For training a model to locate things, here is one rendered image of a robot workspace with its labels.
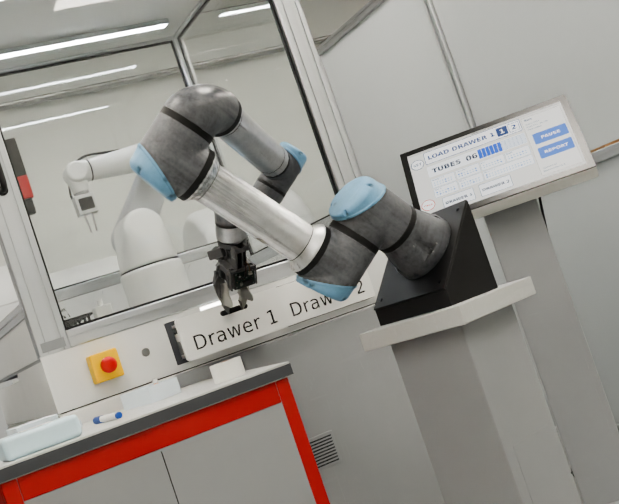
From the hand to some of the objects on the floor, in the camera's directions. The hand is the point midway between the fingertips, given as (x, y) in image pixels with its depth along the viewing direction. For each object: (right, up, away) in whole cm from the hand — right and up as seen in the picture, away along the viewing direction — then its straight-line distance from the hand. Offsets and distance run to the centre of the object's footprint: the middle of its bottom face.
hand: (233, 305), depth 257 cm
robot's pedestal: (+73, -70, -40) cm, 109 cm away
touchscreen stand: (+108, -62, +35) cm, 129 cm away
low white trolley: (+1, -95, -38) cm, 102 cm away
